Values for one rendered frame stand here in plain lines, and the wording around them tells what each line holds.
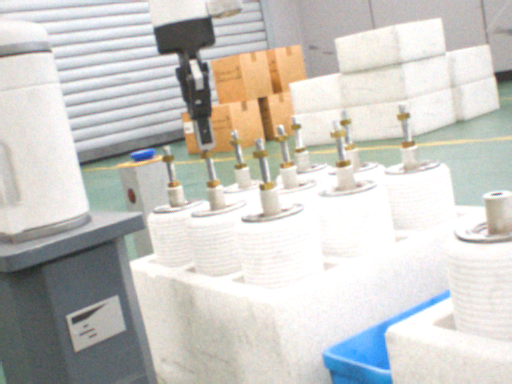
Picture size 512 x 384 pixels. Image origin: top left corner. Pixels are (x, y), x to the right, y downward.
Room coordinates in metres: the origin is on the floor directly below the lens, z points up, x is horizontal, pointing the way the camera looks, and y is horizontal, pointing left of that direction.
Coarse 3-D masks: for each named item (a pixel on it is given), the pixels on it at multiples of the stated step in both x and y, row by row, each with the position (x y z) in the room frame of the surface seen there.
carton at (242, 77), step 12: (216, 60) 4.88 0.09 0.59; (228, 60) 4.80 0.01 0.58; (240, 60) 4.71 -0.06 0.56; (252, 60) 4.78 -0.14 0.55; (264, 60) 4.85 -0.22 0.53; (216, 72) 4.90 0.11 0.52; (228, 72) 4.81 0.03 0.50; (240, 72) 4.73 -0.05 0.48; (252, 72) 4.77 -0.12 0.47; (264, 72) 4.84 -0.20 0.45; (216, 84) 4.92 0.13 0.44; (228, 84) 4.83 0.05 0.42; (240, 84) 4.74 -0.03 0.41; (252, 84) 4.75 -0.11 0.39; (264, 84) 4.82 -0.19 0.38; (228, 96) 4.85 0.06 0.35; (240, 96) 4.76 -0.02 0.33; (252, 96) 4.74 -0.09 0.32; (264, 96) 4.81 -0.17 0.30
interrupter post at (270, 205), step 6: (264, 192) 0.82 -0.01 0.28; (270, 192) 0.82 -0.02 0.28; (276, 192) 0.82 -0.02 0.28; (264, 198) 0.82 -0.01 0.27; (270, 198) 0.82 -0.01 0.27; (276, 198) 0.82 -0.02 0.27; (264, 204) 0.82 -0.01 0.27; (270, 204) 0.82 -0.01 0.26; (276, 204) 0.82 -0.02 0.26; (264, 210) 0.82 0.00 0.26; (270, 210) 0.82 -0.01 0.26; (276, 210) 0.82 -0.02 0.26
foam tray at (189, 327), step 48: (432, 240) 0.86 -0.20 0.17; (144, 288) 0.99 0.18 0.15; (192, 288) 0.87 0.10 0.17; (240, 288) 0.80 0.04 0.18; (288, 288) 0.76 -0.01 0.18; (336, 288) 0.77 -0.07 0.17; (384, 288) 0.81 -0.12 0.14; (432, 288) 0.85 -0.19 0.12; (192, 336) 0.89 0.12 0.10; (240, 336) 0.79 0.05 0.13; (288, 336) 0.73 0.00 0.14; (336, 336) 0.76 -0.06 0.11
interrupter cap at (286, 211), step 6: (282, 204) 0.86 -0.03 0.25; (288, 204) 0.86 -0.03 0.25; (294, 204) 0.85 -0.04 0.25; (300, 204) 0.84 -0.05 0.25; (252, 210) 0.86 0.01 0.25; (258, 210) 0.86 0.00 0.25; (282, 210) 0.84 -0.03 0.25; (288, 210) 0.82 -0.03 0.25; (294, 210) 0.80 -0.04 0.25; (300, 210) 0.81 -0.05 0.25; (246, 216) 0.83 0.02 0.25; (252, 216) 0.82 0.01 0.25; (258, 216) 0.83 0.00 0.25; (264, 216) 0.82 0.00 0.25; (270, 216) 0.80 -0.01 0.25; (276, 216) 0.79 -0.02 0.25; (282, 216) 0.79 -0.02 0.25; (288, 216) 0.80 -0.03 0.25; (246, 222) 0.81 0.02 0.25; (252, 222) 0.80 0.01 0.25; (258, 222) 0.80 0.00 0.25
